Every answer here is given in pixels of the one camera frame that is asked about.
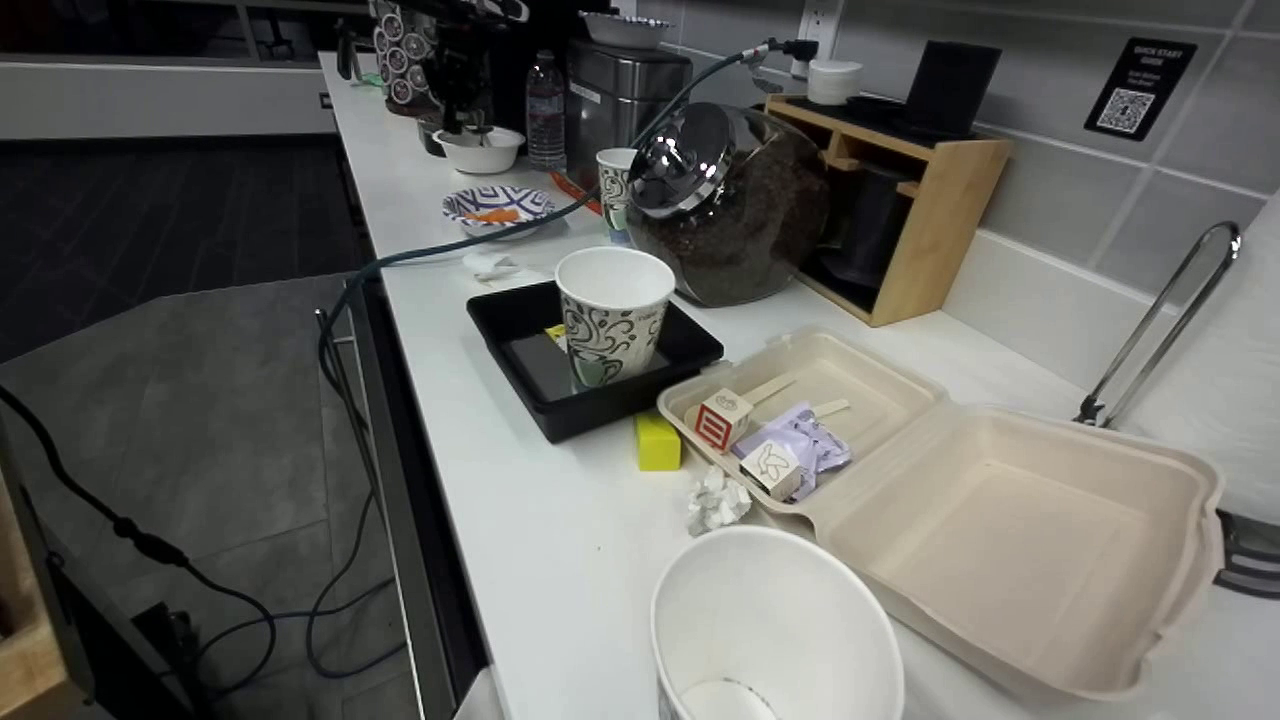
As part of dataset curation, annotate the silver jar lid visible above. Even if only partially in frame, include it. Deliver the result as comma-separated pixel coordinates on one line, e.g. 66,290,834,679
627,101,737,221

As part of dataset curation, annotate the yellow block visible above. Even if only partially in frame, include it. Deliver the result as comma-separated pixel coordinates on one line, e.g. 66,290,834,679
634,411,684,473

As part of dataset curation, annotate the grey bowl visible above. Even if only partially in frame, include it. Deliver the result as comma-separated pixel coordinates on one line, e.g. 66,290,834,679
579,11,674,52

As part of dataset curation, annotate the black napkin holder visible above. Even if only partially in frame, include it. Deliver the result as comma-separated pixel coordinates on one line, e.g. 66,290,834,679
904,40,1004,138

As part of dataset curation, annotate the stack of white lids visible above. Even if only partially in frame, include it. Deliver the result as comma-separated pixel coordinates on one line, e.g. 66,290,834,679
805,59,864,107

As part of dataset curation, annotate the orange packet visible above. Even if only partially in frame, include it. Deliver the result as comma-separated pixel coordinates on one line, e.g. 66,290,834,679
547,169,605,217

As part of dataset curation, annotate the wooden block with brown print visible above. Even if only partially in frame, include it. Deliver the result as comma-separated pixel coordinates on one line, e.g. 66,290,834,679
766,439,805,502

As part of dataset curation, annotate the grey cable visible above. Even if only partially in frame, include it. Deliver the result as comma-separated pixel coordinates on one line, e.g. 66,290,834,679
316,37,821,401

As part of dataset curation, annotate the crumpled white paper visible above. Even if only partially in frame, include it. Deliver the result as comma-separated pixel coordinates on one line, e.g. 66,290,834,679
685,465,754,537
461,249,523,282

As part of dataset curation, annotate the white baseboard heater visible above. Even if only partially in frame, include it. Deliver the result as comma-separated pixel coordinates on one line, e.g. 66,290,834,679
0,58,338,142

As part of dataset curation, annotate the black wall sign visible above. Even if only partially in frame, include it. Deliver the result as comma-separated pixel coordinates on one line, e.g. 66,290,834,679
1084,37,1199,142

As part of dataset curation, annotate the purple wrapper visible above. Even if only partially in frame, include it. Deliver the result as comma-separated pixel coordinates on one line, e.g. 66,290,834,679
729,401,854,503

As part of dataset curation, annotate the small patterned paper cup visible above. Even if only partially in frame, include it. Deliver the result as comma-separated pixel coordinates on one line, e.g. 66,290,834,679
596,147,641,244

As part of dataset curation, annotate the wall socket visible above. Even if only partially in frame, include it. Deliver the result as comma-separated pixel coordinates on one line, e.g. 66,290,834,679
794,0,843,81

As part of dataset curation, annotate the blue patterned bowl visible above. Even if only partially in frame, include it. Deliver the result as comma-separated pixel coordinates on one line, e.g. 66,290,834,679
442,185,557,240

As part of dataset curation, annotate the clear water bottle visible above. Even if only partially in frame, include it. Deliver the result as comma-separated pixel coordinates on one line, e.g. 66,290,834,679
526,50,568,172

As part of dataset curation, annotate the wooden organizer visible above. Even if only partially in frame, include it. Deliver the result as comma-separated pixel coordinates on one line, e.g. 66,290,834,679
764,93,1014,329

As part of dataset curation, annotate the plain white paper cup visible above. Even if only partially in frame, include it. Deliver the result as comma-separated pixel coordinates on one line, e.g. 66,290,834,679
649,526,907,720

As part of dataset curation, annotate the beige clamshell container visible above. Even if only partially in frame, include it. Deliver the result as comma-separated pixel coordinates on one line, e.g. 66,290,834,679
656,326,1227,703

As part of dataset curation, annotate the wooden block with red print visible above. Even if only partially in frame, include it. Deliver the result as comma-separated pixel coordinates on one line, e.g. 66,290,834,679
694,387,754,454

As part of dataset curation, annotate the large patterned paper cup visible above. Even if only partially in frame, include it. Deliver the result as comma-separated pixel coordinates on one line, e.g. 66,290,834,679
554,246,678,390

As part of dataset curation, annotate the black tray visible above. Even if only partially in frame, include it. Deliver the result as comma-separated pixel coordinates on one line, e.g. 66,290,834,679
466,279,726,445

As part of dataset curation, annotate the black cable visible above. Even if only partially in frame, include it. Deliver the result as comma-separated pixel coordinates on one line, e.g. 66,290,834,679
0,385,411,701

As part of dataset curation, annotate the wooden furniture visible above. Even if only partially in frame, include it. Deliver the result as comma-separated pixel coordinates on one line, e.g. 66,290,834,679
0,470,93,720

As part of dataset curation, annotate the coffee pod rack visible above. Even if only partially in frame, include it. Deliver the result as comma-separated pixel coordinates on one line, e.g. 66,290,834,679
371,0,441,119

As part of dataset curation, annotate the glass jar of coffee beans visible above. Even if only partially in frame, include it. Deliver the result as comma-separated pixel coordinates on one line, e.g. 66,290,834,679
625,101,833,309

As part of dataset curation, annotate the white bowl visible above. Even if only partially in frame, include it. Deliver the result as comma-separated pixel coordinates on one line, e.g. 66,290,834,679
434,126,527,176

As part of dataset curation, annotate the stainless steel appliance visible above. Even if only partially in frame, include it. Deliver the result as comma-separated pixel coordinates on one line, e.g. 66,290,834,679
564,40,694,193

